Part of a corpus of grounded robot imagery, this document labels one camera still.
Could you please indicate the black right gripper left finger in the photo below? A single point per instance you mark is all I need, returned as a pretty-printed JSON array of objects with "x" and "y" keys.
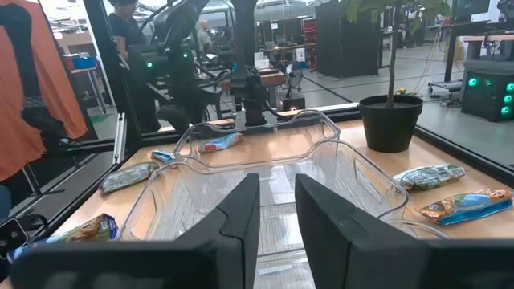
[{"x": 225, "y": 249}]

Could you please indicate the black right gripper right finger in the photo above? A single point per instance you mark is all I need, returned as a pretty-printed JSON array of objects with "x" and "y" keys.
[{"x": 341, "y": 249}]

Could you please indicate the red and blue granola bar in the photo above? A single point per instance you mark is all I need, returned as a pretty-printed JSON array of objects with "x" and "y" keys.
[{"x": 220, "y": 143}]

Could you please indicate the blue and orange granola bar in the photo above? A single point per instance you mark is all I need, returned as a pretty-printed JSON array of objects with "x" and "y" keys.
[
  {"x": 162, "y": 156},
  {"x": 92, "y": 229},
  {"x": 466, "y": 205}
]

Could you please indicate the green and white granola bar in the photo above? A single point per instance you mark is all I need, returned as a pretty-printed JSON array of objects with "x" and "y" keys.
[
  {"x": 127, "y": 177},
  {"x": 429, "y": 176}
]

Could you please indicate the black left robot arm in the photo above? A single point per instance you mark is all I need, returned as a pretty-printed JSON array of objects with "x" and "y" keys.
[{"x": 176, "y": 60}]

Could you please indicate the person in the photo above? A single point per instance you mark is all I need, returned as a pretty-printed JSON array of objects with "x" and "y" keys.
[
  {"x": 124, "y": 30},
  {"x": 204, "y": 38}
]

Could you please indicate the white box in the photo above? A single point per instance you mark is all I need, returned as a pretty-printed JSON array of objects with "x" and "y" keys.
[{"x": 261, "y": 61}]

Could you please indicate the wooden workbench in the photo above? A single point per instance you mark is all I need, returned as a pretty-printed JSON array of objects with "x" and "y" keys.
[{"x": 273, "y": 78}]

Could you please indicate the small white table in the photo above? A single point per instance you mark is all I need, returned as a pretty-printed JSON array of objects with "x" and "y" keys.
[{"x": 92, "y": 80}]

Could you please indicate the black box with light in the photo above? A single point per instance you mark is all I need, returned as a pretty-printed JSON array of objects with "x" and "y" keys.
[{"x": 292, "y": 103}]

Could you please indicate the blue storage crate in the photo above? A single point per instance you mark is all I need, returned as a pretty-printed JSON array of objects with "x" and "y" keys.
[{"x": 83, "y": 62}]

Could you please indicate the black floor fan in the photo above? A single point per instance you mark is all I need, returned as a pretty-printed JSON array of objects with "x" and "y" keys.
[{"x": 295, "y": 76}]

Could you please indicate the orange cloth panel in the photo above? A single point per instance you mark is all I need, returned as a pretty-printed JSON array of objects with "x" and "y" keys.
[{"x": 60, "y": 80}]

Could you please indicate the green plant in black pot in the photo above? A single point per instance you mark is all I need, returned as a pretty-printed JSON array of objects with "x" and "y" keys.
[{"x": 389, "y": 124}]

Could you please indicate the black partition cabinet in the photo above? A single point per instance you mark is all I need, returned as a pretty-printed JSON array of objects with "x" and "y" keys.
[{"x": 345, "y": 44}]

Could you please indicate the black equipment stand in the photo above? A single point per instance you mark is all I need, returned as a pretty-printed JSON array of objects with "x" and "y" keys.
[{"x": 20, "y": 48}]

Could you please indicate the computer tower with green fans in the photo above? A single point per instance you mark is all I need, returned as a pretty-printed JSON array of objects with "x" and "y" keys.
[{"x": 488, "y": 96}]

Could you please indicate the black desk on wheels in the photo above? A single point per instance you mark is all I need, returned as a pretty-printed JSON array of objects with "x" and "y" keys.
[{"x": 454, "y": 40}]

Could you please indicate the silver aluminium bracket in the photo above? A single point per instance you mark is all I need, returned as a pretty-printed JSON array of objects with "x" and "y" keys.
[{"x": 119, "y": 138}]

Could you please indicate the black aluminium table frame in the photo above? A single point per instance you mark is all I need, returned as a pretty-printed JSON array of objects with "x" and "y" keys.
[{"x": 114, "y": 80}]

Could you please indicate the black table-level camera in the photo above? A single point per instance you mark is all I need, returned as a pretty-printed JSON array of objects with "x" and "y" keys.
[{"x": 12, "y": 237}]

